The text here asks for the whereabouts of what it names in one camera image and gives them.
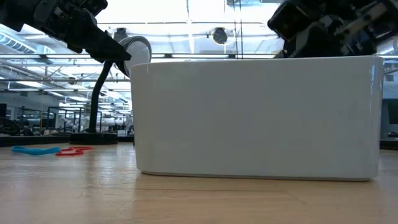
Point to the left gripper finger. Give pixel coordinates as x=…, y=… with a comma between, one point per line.
x=96, y=43

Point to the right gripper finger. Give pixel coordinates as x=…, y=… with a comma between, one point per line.
x=314, y=46

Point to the light grey plastic bin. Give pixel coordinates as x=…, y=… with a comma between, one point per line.
x=255, y=118

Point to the red rubber band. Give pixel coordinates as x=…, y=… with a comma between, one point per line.
x=70, y=154

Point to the black round fixture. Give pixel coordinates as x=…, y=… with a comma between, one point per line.
x=119, y=31

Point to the black desk lamp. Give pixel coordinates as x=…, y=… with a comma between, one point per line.
x=94, y=99

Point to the dark monitor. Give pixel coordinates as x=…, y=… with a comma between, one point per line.
x=392, y=115

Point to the dark equipment pile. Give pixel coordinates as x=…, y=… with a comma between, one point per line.
x=12, y=129

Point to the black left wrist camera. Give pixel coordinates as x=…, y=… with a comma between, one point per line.
x=94, y=6

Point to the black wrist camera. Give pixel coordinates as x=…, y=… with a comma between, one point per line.
x=94, y=6
x=289, y=18

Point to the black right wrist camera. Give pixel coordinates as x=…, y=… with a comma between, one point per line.
x=289, y=18

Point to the black workstation frame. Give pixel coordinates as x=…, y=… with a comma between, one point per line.
x=81, y=118

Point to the black frame-mounted camera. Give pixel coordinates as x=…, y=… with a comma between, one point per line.
x=219, y=36

